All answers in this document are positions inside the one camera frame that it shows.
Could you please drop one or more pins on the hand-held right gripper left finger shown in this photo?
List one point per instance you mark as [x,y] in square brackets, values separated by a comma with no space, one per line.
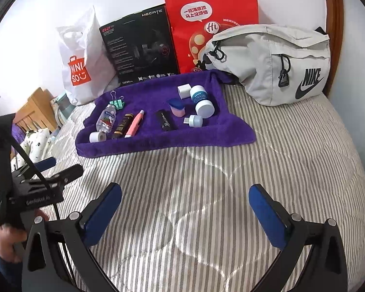
[103,216]

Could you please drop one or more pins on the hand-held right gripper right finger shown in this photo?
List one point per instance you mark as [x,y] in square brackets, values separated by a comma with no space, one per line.
[267,216]

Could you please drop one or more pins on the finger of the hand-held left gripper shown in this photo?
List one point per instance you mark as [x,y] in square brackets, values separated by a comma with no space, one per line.
[57,176]
[44,165]

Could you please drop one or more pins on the clear candy bottle silver lid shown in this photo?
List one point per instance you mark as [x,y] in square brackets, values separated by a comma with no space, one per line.
[106,118]

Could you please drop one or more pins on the white jar blue label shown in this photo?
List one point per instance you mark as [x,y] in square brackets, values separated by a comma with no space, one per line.
[203,106]

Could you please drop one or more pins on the person's left hand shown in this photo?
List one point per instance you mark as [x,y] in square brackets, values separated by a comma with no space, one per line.
[6,238]

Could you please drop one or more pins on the white spotted cloth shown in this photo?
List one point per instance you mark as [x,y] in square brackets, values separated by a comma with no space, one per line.
[36,143]

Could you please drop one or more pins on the white tape roll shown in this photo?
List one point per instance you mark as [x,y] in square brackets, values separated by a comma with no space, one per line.
[96,137]

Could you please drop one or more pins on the light blue kettle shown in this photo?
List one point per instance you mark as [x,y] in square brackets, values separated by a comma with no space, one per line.
[64,109]

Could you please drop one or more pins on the light wooden furniture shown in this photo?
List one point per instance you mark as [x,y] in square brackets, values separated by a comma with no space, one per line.
[36,106]

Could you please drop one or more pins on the black and gold tube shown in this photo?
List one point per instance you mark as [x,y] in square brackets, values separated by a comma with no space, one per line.
[121,126]

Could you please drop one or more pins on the pink pen-shaped tool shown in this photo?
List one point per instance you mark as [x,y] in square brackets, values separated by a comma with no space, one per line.
[133,124]

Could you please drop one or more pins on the purple towel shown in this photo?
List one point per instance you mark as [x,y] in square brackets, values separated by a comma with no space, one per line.
[158,141]

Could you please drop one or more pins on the green binder clip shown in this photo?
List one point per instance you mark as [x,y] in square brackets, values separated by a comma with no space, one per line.
[118,104]

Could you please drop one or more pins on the small black box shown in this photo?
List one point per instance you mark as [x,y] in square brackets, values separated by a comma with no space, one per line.
[165,120]

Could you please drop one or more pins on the small white round container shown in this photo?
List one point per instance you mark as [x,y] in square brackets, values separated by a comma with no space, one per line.
[196,121]

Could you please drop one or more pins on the white plastic bag orange logo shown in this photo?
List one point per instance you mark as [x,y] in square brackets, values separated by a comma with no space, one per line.
[94,51]

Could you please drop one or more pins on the pink and blue container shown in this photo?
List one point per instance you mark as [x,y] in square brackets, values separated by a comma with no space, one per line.
[177,109]

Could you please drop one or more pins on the black headset box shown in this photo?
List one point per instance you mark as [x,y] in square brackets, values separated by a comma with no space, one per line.
[133,51]

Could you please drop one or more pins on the white charger cube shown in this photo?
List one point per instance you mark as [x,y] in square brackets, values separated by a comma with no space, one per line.
[184,91]

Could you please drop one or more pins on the grey waist bag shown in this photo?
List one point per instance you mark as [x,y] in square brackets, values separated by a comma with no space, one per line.
[255,60]

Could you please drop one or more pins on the red paper bag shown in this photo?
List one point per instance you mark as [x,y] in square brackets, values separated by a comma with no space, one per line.
[185,36]

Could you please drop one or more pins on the brown wooden headboard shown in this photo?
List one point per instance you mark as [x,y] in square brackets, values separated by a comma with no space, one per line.
[336,21]

